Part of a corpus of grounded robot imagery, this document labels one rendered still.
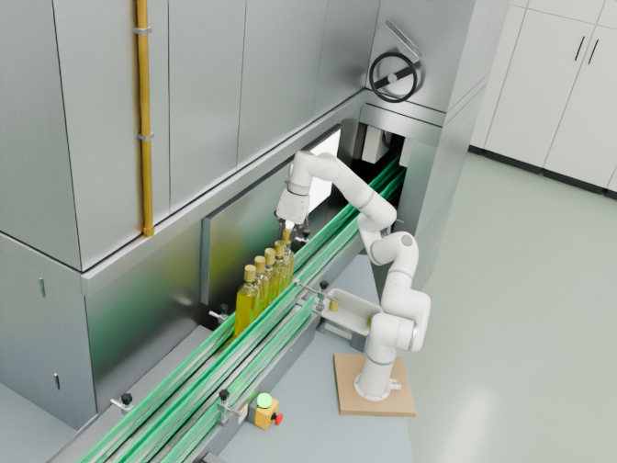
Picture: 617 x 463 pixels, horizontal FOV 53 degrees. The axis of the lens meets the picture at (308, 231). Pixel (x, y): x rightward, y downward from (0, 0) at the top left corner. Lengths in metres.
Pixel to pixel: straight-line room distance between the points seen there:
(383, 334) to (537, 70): 3.77
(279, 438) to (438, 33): 1.62
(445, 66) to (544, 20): 2.77
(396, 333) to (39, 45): 1.26
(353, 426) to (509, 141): 3.92
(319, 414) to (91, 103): 1.23
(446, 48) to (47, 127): 1.66
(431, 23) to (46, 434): 1.98
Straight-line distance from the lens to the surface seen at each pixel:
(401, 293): 2.02
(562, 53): 5.36
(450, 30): 2.59
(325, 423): 2.09
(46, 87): 1.37
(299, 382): 2.19
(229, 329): 2.10
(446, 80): 2.64
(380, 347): 2.00
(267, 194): 2.15
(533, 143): 5.60
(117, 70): 1.43
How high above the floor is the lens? 2.36
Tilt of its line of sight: 34 degrees down
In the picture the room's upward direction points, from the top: 8 degrees clockwise
